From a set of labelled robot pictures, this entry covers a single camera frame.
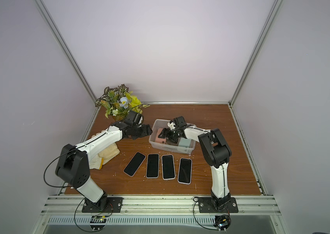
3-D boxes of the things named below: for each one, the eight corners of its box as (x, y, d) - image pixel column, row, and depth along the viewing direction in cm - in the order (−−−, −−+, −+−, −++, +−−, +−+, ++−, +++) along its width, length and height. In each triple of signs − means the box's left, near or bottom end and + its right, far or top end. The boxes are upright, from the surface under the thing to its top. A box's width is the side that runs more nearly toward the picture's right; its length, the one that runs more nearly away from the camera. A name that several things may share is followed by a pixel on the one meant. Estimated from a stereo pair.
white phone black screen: (177, 182, 82) (177, 181, 80) (180, 158, 92) (180, 156, 89) (190, 185, 82) (191, 183, 79) (192, 160, 91) (192, 158, 89)
